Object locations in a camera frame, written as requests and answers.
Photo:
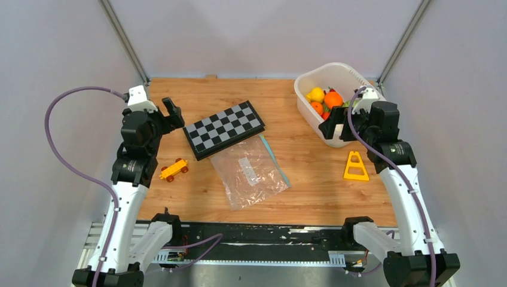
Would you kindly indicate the clear zip top bag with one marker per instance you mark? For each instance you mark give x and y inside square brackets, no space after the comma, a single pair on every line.
[250,172]

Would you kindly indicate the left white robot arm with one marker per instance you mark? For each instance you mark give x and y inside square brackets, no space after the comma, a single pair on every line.
[115,262]

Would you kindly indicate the yellow triangular plastic stand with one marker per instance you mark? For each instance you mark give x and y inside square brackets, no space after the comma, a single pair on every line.
[355,169]

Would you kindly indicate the yellow toy brick car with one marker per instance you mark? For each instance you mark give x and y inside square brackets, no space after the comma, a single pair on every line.
[168,172]

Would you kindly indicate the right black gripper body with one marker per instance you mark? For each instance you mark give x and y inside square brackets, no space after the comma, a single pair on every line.
[341,115]

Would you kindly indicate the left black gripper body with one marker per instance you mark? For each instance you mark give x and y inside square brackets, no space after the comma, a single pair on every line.
[166,124]

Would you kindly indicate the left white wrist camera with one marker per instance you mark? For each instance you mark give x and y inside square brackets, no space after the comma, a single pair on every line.
[139,100]

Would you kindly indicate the white plastic basket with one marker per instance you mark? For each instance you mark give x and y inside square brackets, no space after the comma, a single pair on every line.
[345,80]

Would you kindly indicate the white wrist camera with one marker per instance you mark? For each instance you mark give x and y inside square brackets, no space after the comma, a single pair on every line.
[139,100]
[369,96]

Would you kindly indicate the yellow toy pear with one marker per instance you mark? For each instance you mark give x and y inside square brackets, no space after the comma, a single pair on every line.
[315,95]

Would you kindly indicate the large toy orange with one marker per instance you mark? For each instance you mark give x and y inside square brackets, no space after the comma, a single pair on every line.
[333,99]

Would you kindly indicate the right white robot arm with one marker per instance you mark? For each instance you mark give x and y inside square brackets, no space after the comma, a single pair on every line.
[418,257]

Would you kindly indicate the small toy orange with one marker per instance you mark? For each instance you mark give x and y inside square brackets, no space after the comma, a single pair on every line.
[317,106]

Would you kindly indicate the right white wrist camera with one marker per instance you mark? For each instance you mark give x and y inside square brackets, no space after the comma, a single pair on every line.
[369,96]

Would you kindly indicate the black grey chessboard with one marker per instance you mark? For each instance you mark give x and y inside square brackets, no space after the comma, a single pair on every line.
[224,129]

